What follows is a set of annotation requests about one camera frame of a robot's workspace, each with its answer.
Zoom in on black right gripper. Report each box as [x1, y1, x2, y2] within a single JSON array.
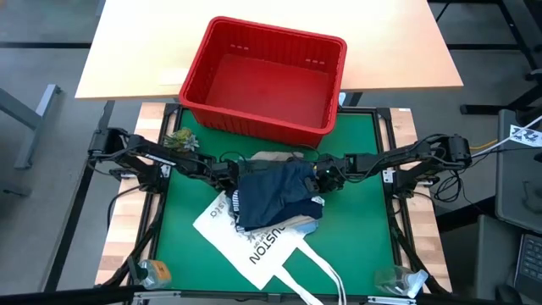
[[305, 154, 361, 194]]

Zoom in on navy Puma print garment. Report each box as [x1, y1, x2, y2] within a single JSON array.
[[230, 189, 325, 233]]

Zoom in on black garment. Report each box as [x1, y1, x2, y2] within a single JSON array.
[[236, 160, 325, 230]]

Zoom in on light blue denim jeans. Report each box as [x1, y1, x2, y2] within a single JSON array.
[[295, 219, 320, 236]]

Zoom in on red plastic laundry bin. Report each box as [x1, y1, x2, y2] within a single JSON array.
[[178, 15, 348, 150]]

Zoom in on small potted succulent plant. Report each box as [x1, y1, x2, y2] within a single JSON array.
[[163, 128, 201, 153]]

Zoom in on cream printed tote bag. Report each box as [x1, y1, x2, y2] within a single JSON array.
[[192, 190, 347, 305]]

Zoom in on white label strip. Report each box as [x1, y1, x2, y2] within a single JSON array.
[[157, 68, 190, 86]]

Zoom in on plastic bottle with orange label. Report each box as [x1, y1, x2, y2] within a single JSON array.
[[138, 258, 174, 290]]

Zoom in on clear plastic bottle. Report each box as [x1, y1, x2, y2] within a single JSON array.
[[374, 265, 414, 297]]

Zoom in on light wooden desk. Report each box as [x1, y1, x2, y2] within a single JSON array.
[[75, 0, 464, 102]]

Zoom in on grey desk leg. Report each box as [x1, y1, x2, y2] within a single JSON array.
[[0, 83, 63, 170]]

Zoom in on grey side desk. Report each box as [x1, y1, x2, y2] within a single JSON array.
[[494, 108, 542, 235]]

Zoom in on printed marker paper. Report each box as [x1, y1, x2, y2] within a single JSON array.
[[509, 123, 542, 148]]

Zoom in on black keyboard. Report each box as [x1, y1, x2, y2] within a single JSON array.
[[513, 232, 542, 290]]

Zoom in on black aluminium table frame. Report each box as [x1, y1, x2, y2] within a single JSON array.
[[101, 101, 450, 305]]

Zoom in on black cable bundle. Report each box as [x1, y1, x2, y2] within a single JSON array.
[[430, 167, 467, 203]]

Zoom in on white bracket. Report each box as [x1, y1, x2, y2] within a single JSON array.
[[405, 269, 429, 299]]

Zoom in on yellow plug cord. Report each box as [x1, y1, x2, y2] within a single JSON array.
[[469, 138, 499, 151]]

